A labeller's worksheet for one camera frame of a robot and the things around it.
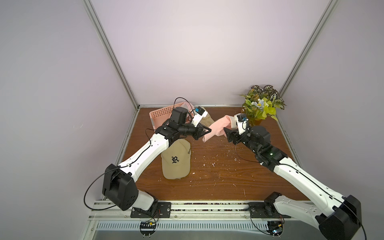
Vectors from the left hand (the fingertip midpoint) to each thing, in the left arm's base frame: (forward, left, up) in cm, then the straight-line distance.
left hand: (211, 130), depth 72 cm
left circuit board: (-38, +31, -31) cm, 58 cm away
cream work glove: (+27, 0, -25) cm, 37 cm away
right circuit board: (-37, -32, -30) cm, 57 cm away
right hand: (+4, -10, +2) cm, 11 cm away
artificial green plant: (+24, -33, -3) cm, 40 cm away
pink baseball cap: (+2, -3, -1) cm, 4 cm away
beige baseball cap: (-7, +19, -20) cm, 29 cm away
